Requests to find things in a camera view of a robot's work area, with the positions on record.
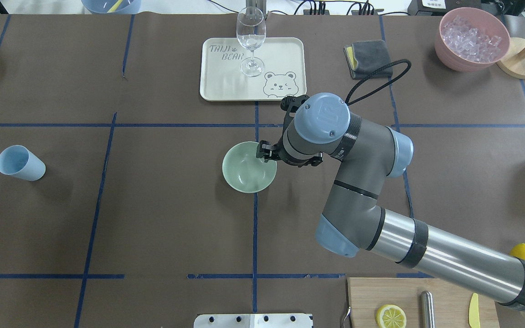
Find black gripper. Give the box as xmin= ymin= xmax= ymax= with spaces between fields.
xmin=256 ymin=141 xmax=285 ymax=163

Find green ceramic bowl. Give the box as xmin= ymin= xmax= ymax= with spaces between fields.
xmin=221 ymin=141 xmax=277 ymax=193

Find light blue plastic cup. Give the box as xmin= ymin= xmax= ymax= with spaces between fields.
xmin=0 ymin=145 xmax=46 ymax=181

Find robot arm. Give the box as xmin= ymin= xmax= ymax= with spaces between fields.
xmin=257 ymin=92 xmax=525 ymax=315

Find ice cubes in pink bowl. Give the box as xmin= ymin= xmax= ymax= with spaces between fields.
xmin=440 ymin=16 xmax=504 ymax=63

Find pink bowl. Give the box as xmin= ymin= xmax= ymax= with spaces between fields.
xmin=435 ymin=7 xmax=510 ymax=72

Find cream bear serving tray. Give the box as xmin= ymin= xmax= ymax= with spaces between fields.
xmin=200 ymin=37 xmax=307 ymax=102

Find clear wine glass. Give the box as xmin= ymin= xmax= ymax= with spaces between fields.
xmin=236 ymin=6 xmax=267 ymax=77

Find grey folded cloth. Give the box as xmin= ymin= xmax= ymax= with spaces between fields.
xmin=343 ymin=40 xmax=392 ymax=80

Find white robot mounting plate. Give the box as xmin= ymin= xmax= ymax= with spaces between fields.
xmin=193 ymin=313 xmax=314 ymax=328

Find wooden cutting board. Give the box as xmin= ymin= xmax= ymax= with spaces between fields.
xmin=348 ymin=277 xmax=473 ymax=328

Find halved lemon slice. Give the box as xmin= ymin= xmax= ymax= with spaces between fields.
xmin=375 ymin=304 xmax=407 ymax=328

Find blue bucket at edge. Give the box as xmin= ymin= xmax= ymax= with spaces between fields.
xmin=81 ymin=0 xmax=142 ymax=15

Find yellow plastic knife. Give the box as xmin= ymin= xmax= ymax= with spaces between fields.
xmin=468 ymin=293 xmax=481 ymax=328

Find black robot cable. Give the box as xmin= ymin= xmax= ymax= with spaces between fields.
xmin=345 ymin=59 xmax=412 ymax=106

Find metal fork handle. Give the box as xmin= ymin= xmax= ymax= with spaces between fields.
xmin=340 ymin=307 xmax=352 ymax=328

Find steel knife handle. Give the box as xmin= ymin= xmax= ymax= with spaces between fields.
xmin=421 ymin=291 xmax=436 ymax=328

